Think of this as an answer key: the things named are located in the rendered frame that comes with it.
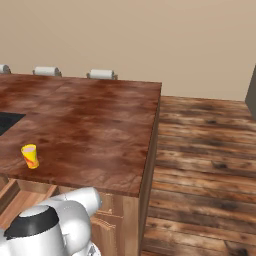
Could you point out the open wooden drawer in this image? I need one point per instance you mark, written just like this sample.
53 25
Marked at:
20 200

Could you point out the wooden cupboard door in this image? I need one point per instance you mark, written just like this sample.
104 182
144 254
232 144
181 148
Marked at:
104 233

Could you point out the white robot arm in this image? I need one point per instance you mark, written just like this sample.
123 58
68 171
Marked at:
50 223

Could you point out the white cushioned stool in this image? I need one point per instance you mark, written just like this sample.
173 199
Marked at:
46 70
4 69
102 74

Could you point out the black hob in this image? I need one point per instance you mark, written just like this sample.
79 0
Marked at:
6 120

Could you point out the yellow smoothie cup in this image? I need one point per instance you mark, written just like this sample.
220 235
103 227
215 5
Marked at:
30 156

